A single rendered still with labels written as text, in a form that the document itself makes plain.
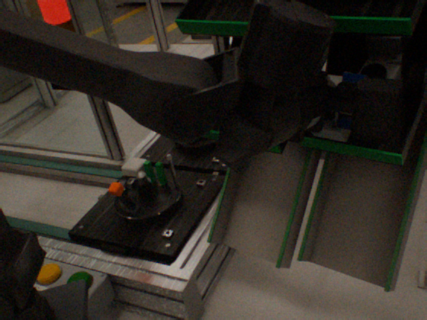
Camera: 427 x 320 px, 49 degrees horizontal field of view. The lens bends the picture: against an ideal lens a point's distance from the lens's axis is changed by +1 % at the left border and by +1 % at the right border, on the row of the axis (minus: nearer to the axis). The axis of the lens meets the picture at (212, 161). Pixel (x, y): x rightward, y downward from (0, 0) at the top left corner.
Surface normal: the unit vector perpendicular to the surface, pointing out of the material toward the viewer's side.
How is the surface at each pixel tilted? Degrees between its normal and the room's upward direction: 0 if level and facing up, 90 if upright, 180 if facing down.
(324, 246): 45
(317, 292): 0
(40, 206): 0
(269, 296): 0
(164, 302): 90
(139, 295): 90
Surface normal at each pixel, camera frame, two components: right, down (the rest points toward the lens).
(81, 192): -0.17, -0.82
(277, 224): -0.51, -0.21
